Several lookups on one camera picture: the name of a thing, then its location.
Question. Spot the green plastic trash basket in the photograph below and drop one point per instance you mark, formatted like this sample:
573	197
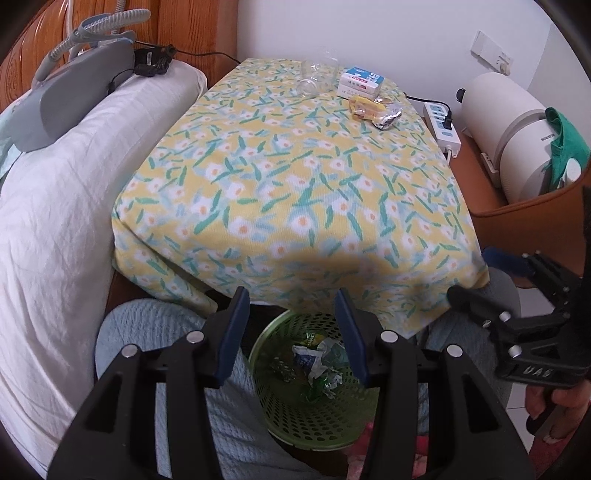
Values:
309	395

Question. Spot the white power strip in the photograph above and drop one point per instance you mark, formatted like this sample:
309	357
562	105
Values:
439	120

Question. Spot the grey padded device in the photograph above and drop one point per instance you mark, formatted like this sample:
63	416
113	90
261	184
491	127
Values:
60	102

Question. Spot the yellow floral tablecloth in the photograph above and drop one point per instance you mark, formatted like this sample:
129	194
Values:
292	198

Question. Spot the black power adapter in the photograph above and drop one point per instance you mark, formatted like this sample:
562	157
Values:
149	61

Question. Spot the white cylindrical appliance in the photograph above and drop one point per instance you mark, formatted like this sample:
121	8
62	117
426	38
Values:
510	127

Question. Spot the green cloth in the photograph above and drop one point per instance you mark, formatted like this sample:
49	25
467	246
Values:
567	147

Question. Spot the wooden headboard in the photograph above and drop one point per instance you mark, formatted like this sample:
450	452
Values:
38	36

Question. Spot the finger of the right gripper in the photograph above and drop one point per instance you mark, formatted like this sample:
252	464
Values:
513	265

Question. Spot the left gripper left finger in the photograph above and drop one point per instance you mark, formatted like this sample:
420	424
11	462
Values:
233	323

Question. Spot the clear glass jar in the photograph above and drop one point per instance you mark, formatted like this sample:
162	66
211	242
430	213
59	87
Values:
318	75

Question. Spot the white wall switch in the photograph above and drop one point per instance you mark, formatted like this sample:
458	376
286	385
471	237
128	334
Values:
485	49

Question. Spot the person right hand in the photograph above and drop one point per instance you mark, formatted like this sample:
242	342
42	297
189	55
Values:
556	414

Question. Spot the white pillow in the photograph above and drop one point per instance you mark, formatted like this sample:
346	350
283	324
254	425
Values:
56	247

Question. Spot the blue white milk carton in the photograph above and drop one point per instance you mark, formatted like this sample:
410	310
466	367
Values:
356	81

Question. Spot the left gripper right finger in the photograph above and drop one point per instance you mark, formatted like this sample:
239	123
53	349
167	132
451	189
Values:
349	321

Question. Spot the yellow silver snack wrapper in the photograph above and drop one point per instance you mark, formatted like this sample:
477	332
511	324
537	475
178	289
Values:
382	115

